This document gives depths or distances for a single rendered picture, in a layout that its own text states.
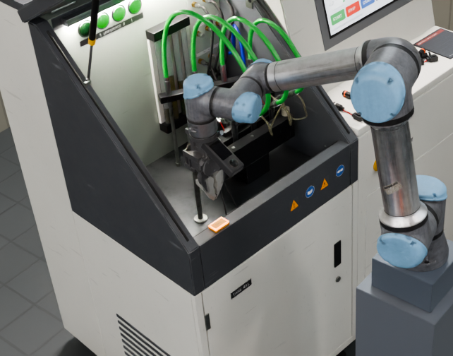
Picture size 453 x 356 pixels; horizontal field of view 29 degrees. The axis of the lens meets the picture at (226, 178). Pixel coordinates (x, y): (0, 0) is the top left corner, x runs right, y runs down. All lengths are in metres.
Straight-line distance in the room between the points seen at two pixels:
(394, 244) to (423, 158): 1.02
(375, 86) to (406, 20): 1.29
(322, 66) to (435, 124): 1.04
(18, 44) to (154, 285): 0.79
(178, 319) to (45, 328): 1.10
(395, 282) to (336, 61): 0.63
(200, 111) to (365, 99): 0.45
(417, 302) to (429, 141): 0.87
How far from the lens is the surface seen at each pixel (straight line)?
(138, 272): 2.66
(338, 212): 2.81
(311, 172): 2.61
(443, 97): 3.07
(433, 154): 3.16
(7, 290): 3.83
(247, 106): 2.11
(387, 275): 2.39
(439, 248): 2.34
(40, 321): 3.65
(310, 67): 2.14
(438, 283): 2.35
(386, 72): 1.90
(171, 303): 2.59
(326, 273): 2.92
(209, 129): 2.21
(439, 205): 2.25
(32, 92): 2.66
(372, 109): 1.93
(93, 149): 2.49
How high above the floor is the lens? 2.49
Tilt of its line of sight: 36 degrees down
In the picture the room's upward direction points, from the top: 6 degrees counter-clockwise
